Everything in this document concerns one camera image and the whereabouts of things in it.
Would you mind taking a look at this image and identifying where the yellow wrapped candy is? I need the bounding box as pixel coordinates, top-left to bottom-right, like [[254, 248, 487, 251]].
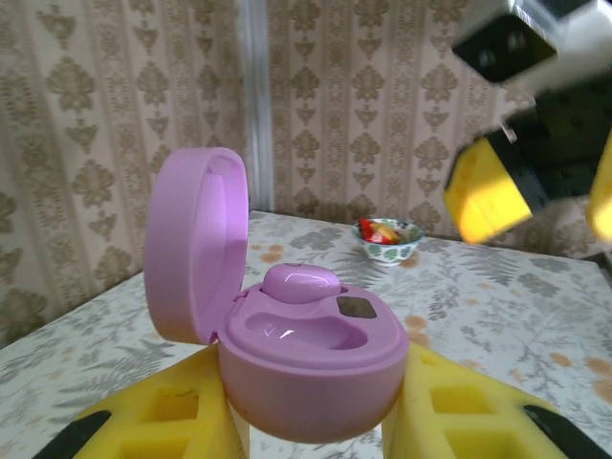
[[375, 223, 403, 244]]

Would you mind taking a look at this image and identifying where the patterned ceramic candy bowl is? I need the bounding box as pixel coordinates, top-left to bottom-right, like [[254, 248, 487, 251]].
[[351, 217, 426, 265]]

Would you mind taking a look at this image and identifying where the aluminium frame post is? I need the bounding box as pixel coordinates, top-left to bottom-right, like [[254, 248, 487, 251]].
[[246, 0, 273, 214]]

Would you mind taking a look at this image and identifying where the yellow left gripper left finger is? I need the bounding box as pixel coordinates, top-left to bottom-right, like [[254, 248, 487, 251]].
[[31, 346, 250, 459]]

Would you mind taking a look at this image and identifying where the lilac pink earbud case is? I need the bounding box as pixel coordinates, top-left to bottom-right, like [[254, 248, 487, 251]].
[[142, 146, 411, 444]]

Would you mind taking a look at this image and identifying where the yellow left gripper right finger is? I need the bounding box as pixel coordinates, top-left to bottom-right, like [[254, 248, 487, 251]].
[[384, 342, 612, 459]]

